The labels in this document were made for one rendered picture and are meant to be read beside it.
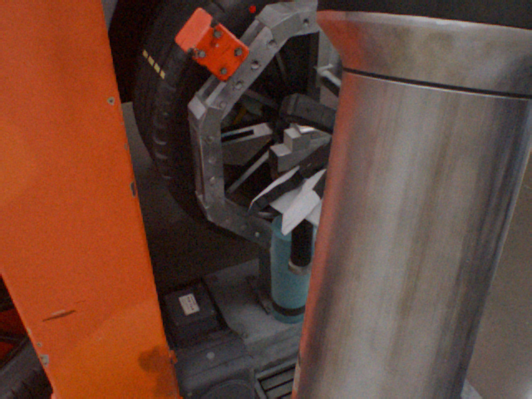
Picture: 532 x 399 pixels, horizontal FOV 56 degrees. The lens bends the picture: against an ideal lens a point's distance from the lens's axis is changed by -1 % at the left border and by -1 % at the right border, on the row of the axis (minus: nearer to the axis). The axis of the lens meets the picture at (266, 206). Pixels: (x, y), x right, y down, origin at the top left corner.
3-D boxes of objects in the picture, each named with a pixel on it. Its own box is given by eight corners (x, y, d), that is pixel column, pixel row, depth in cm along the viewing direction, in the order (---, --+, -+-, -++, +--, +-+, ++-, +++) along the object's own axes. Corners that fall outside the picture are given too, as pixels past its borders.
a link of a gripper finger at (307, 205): (329, 258, 53) (357, 205, 59) (295, 216, 51) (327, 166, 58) (307, 265, 55) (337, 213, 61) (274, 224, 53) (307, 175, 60)
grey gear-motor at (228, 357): (206, 324, 163) (197, 243, 142) (261, 439, 133) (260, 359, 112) (151, 344, 157) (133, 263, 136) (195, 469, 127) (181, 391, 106)
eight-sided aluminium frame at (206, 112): (397, 197, 134) (440, -21, 101) (413, 211, 129) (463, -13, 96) (201, 258, 116) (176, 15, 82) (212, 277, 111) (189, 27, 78)
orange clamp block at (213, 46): (234, 37, 90) (198, 5, 84) (253, 51, 85) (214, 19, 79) (210, 68, 92) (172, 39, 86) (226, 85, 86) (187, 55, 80)
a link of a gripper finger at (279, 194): (269, 241, 69) (325, 209, 65) (242, 208, 67) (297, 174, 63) (273, 229, 72) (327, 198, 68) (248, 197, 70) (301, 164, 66)
